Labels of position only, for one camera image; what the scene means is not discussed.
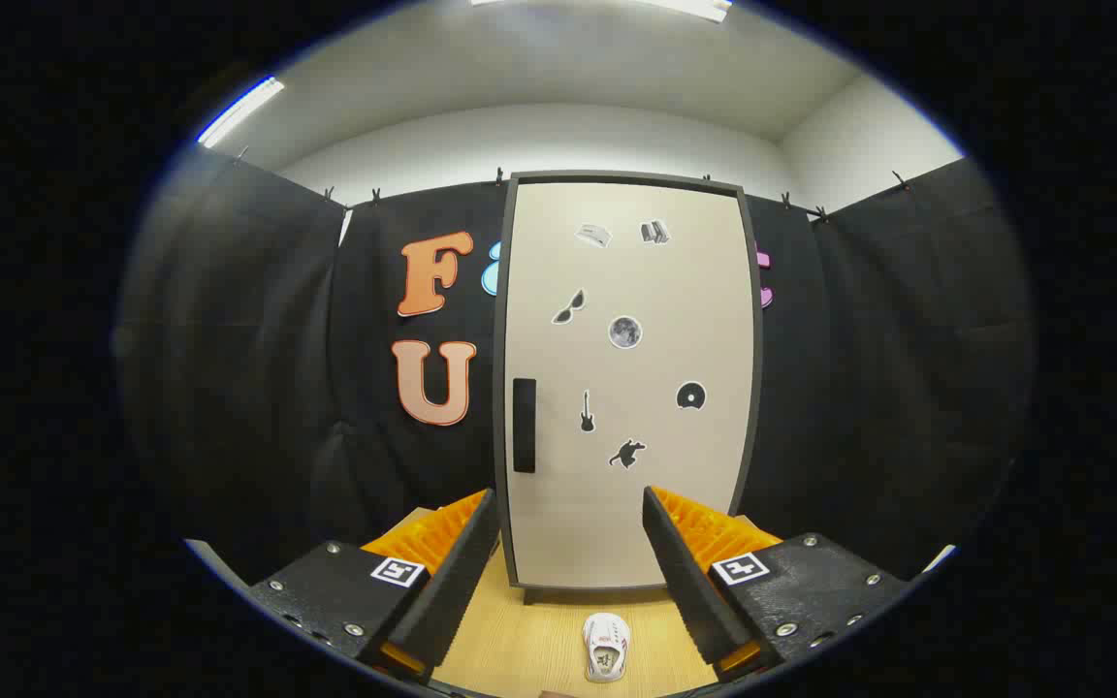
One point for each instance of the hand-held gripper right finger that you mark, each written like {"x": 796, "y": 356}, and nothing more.
{"x": 689, "y": 582}

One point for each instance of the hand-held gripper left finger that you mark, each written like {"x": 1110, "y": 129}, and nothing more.
{"x": 457, "y": 591}

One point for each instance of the white shoe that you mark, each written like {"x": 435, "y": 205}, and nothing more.
{"x": 606, "y": 645}

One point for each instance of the dark grey shoe cabinet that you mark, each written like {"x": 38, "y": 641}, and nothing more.
{"x": 617, "y": 176}

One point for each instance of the grey board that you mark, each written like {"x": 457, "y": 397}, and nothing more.
{"x": 214, "y": 560}

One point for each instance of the black backdrop cloth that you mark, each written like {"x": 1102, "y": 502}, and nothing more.
{"x": 229, "y": 388}

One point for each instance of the row of black cloth clips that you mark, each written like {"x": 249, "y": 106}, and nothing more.
{"x": 498, "y": 175}

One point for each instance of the long ceiling light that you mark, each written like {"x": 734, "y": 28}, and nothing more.
{"x": 243, "y": 109}

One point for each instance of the wide ceiling light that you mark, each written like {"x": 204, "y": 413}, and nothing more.
{"x": 699, "y": 10}

